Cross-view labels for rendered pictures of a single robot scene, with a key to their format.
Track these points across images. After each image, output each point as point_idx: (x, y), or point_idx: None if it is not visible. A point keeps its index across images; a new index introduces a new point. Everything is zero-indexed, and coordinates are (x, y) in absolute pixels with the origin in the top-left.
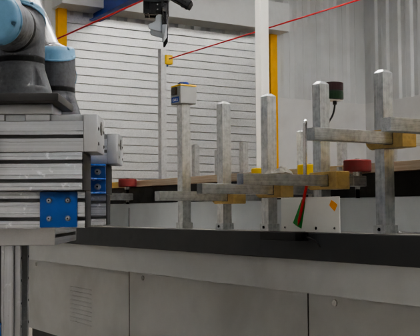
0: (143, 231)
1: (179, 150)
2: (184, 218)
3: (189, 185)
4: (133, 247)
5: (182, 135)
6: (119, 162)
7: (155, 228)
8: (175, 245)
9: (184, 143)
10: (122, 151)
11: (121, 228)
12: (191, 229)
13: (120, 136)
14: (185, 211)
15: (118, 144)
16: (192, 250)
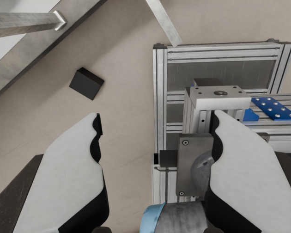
0: (27, 67)
1: (6, 33)
2: (59, 20)
3: (34, 15)
4: (24, 73)
5: None
6: (225, 86)
7: (40, 53)
8: (73, 29)
9: (2, 24)
10: (197, 92)
11: None
12: (83, 10)
13: (226, 97)
14: (55, 20)
15: (245, 92)
16: (96, 9)
